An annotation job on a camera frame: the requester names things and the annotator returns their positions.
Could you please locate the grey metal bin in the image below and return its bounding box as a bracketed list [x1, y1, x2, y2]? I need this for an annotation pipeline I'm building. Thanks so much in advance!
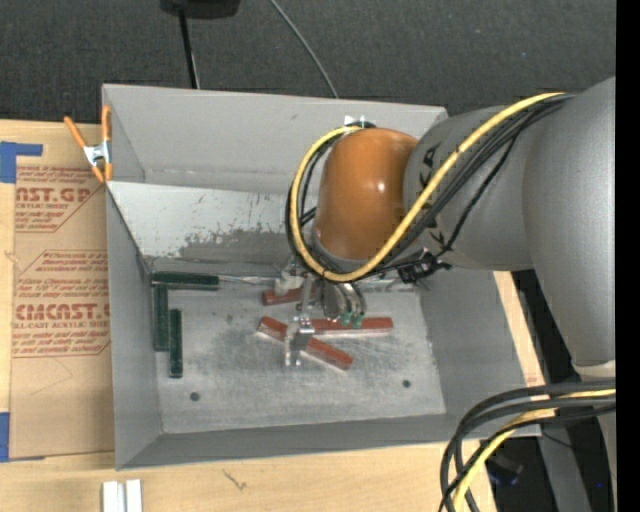
[101, 83, 545, 472]

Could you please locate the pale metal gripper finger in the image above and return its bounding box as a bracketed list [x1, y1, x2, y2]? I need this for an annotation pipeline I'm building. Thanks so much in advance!
[283, 322, 297, 369]
[294, 317, 316, 367]

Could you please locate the dark green flat block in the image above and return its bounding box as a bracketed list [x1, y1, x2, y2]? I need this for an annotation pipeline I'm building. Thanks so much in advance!
[150, 271, 222, 292]
[168, 308, 185, 379]
[152, 283, 170, 352]

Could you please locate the red-brown flat block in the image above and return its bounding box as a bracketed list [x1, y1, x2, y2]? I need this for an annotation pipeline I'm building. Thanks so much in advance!
[299, 315, 394, 335]
[261, 286, 321, 307]
[256, 315, 355, 372]

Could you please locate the brown cardboard board, red print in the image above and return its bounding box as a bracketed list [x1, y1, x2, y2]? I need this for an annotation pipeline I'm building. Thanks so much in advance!
[0, 118, 118, 462]

